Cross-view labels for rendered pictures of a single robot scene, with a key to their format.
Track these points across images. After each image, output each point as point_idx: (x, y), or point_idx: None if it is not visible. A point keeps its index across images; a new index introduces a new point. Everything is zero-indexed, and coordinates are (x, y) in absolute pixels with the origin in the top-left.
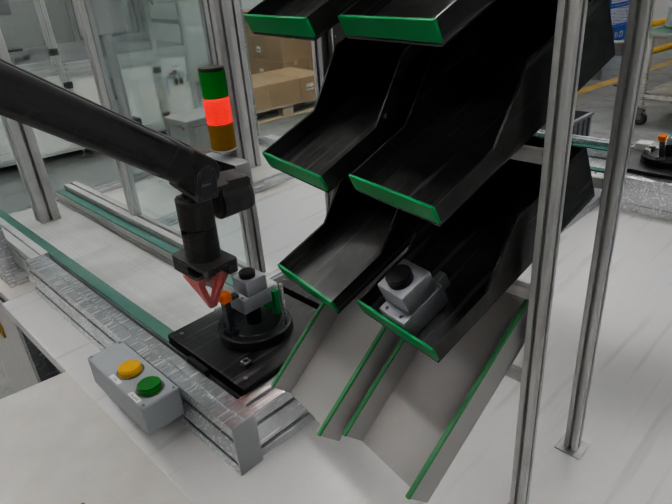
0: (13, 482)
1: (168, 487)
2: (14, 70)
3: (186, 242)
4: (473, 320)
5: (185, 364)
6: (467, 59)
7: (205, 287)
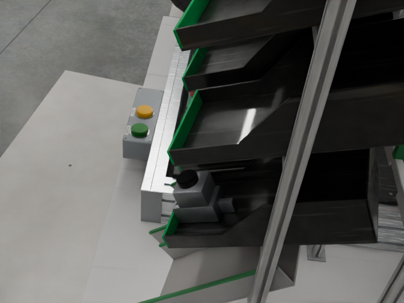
0: (61, 128)
1: (107, 193)
2: None
3: (192, 56)
4: (205, 244)
5: (171, 133)
6: (345, 58)
7: (193, 94)
